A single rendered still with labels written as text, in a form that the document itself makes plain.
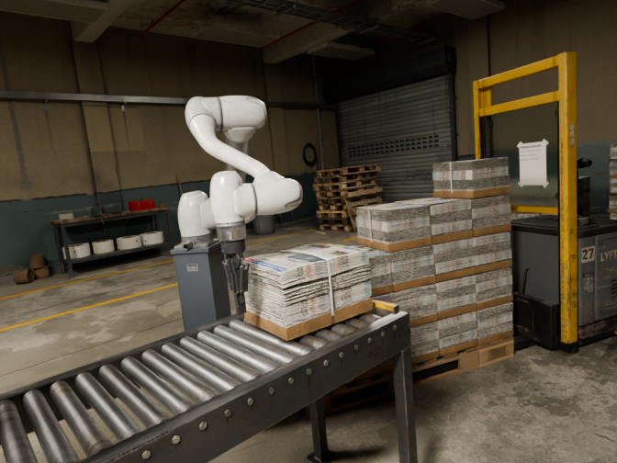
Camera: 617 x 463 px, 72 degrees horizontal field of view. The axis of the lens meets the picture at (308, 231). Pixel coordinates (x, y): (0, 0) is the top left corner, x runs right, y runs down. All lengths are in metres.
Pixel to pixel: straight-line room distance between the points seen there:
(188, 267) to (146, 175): 6.68
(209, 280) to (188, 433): 1.18
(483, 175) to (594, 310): 1.24
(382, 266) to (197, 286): 0.99
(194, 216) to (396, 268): 1.13
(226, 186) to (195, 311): 1.08
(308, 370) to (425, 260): 1.46
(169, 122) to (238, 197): 7.85
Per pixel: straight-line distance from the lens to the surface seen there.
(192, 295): 2.22
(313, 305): 1.40
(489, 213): 2.79
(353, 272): 1.48
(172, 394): 1.20
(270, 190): 1.30
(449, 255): 2.64
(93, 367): 1.49
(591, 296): 3.33
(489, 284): 2.87
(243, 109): 1.75
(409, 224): 2.45
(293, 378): 1.20
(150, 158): 8.84
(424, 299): 2.57
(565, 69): 2.98
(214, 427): 1.11
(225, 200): 1.28
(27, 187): 8.29
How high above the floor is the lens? 1.33
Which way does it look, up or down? 8 degrees down
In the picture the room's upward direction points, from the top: 5 degrees counter-clockwise
